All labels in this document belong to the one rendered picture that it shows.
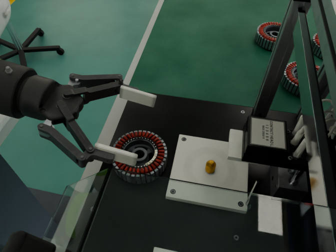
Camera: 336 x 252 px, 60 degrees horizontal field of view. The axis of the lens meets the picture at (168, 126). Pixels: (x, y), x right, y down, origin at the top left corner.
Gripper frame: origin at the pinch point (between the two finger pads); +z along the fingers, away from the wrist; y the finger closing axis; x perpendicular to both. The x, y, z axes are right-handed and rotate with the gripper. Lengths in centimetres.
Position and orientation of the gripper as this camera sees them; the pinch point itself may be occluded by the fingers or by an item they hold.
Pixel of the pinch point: (140, 127)
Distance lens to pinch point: 52.0
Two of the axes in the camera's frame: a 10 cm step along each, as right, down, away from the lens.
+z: 9.6, 2.8, 0.4
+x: 2.0, -5.9, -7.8
